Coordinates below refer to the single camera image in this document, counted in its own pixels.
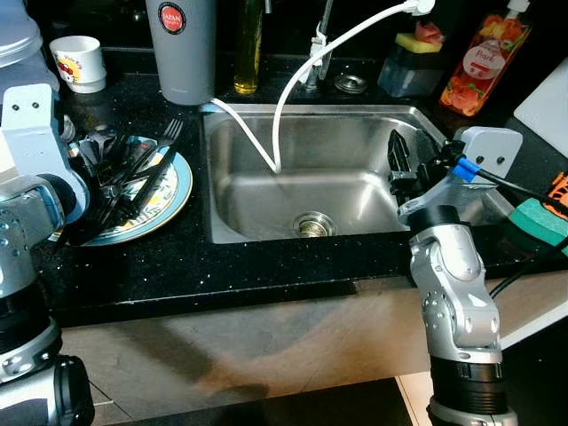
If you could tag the round metal counter cap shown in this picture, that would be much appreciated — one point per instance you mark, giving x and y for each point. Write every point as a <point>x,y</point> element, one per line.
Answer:
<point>351,83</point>

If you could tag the white board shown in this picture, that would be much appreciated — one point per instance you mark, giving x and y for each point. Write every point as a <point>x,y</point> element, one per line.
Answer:
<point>546,111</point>

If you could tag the orange plastic gadget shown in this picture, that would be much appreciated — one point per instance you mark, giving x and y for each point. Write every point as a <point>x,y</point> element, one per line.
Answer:
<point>559,195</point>

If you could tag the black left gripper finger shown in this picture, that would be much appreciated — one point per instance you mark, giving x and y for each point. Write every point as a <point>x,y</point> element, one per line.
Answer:
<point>115,202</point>
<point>133,158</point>

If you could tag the metal sink drain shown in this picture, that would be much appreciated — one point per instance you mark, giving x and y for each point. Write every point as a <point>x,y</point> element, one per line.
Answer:
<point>315,224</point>

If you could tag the white printed cup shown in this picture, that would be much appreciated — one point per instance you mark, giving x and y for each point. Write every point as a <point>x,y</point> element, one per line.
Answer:
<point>78,62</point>

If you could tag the grey tumbler with red badge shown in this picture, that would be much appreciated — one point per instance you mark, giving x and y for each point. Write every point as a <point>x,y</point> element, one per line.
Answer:
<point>182,58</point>

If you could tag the dark sponge holder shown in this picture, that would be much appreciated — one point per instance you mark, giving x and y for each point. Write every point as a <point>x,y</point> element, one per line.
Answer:
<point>408,75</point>

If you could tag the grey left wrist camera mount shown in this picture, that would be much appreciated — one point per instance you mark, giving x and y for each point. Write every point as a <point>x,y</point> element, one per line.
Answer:
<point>31,124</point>

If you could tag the pink scrubber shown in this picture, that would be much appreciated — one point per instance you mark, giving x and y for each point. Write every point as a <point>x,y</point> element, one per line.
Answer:
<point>430,31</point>

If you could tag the green sponge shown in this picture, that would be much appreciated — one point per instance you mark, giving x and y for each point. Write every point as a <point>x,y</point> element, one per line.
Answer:
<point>537,226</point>

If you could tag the grey plastic lidded container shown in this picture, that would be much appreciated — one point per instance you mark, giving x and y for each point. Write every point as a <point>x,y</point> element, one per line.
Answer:
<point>22,44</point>

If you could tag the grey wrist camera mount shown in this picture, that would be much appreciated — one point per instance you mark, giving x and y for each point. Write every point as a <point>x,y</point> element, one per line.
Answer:
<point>488,146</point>
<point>31,124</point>

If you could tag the metal fork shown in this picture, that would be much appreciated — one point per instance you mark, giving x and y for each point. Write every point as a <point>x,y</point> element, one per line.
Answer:
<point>173,133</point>

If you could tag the stainless steel sink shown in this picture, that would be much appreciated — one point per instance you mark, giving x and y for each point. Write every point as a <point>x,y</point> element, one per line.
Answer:
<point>337,169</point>

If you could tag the blue rimmed patterned plate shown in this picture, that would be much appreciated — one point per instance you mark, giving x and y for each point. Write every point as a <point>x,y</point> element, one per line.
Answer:
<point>173,191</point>

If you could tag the orange fruit soap bottle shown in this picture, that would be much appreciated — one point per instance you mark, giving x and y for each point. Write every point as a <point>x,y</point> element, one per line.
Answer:
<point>484,67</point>

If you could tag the black robot leg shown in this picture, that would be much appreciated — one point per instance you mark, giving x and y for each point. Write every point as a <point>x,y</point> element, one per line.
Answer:
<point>62,395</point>

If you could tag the yellow oil bottle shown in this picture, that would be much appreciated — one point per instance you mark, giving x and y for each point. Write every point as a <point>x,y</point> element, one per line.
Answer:
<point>248,53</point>

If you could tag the metal faucet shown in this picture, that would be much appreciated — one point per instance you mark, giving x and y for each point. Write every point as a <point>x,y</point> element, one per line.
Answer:
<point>318,44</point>

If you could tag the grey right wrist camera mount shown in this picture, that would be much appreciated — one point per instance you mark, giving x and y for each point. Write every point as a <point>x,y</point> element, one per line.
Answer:
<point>488,146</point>

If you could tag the yellow sponge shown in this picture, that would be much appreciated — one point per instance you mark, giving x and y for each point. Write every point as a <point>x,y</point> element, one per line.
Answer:
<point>410,43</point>

